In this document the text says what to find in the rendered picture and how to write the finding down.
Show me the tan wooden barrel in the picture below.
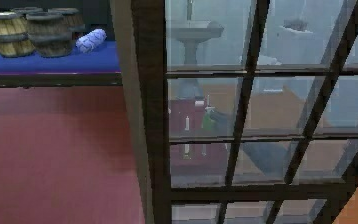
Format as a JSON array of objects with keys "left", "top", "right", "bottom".
[{"left": 0, "top": 11, "right": 36, "bottom": 58}]

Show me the white patterned roll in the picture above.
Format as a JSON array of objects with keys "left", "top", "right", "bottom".
[{"left": 75, "top": 28, "right": 107, "bottom": 54}]

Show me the dark wooden barrel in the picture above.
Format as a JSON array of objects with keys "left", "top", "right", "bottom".
[
  {"left": 48, "top": 7, "right": 87, "bottom": 34},
  {"left": 25, "top": 11, "right": 75, "bottom": 58}
]

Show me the dark red low cabinet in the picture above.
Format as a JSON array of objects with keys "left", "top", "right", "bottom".
[{"left": 169, "top": 98, "right": 230, "bottom": 178}]

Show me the blue topped table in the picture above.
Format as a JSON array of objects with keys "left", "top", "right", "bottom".
[{"left": 0, "top": 40, "right": 123, "bottom": 88}]

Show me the grey pedestal sink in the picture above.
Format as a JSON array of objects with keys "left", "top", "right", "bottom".
[{"left": 168, "top": 20, "right": 225, "bottom": 98}]

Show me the green spray bottle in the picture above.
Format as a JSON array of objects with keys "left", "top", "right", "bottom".
[{"left": 201, "top": 105, "right": 218, "bottom": 132}]

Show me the dark framed glass door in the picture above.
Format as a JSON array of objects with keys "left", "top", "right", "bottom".
[{"left": 130, "top": 0, "right": 358, "bottom": 224}]

